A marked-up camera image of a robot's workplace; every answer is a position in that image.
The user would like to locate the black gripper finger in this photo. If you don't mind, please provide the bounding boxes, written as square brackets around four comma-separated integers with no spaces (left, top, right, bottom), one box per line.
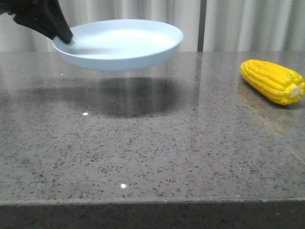
[30,0,73,44]
[13,13,57,40]

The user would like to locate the light blue round plate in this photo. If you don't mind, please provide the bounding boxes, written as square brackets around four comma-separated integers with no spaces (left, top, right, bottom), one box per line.
[53,19,183,71]

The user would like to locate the yellow corn cob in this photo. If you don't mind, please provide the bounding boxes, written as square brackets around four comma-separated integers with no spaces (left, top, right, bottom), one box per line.
[240,60,305,105]

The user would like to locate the grey pleated curtain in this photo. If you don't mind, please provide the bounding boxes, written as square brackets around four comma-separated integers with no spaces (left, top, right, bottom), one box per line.
[0,0,305,53]

